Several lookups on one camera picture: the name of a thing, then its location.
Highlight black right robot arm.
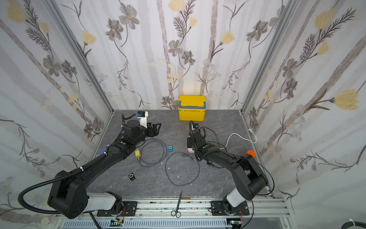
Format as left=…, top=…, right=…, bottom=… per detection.
left=187, top=129, right=269, bottom=214

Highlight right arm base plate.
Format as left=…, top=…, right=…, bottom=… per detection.
left=209, top=201, right=250, bottom=216

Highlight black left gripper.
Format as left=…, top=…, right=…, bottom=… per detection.
left=132, top=121, right=162, bottom=147

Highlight dark grey usb cable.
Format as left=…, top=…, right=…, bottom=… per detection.
left=138, top=139, right=168, bottom=168

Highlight orange cylindrical bottle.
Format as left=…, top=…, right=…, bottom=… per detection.
left=247, top=150, right=256, bottom=158

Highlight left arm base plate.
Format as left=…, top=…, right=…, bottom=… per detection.
left=97, top=201, right=138, bottom=217

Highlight white power strip cord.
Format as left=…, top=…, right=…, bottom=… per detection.
left=218, top=128, right=257, bottom=149

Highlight black mp3 player left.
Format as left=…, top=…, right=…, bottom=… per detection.
left=128, top=173, right=135, bottom=181

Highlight yellow usb charger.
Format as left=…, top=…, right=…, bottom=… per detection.
left=135, top=149, right=141, bottom=161

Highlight blue transparent plastic case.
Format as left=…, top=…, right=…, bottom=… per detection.
left=98, top=144, right=110, bottom=156

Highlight yellow storage box grey handle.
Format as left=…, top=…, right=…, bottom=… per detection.
left=178, top=95, right=206, bottom=122

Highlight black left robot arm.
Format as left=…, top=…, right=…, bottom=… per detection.
left=48, top=120, right=161, bottom=219

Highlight white slotted cable duct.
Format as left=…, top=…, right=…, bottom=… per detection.
left=62, top=219, right=232, bottom=229

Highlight black usb cable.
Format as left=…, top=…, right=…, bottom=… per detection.
left=200, top=126, right=229, bottom=168

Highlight black handled scissors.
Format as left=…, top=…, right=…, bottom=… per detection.
left=171, top=191, right=183, bottom=218

